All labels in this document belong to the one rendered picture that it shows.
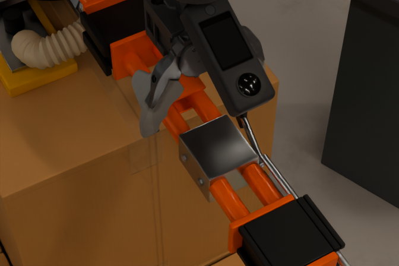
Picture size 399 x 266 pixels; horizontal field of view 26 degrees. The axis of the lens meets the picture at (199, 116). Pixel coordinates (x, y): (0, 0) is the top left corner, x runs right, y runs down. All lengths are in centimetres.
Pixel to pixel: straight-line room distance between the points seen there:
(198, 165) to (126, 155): 23
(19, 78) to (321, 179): 122
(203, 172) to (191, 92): 11
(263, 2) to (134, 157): 158
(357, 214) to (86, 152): 120
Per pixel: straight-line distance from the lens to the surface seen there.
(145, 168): 117
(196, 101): 97
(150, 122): 91
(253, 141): 94
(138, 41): 102
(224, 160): 91
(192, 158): 92
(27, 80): 117
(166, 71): 87
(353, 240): 216
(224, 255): 148
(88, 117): 114
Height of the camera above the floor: 182
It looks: 51 degrees down
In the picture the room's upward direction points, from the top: straight up
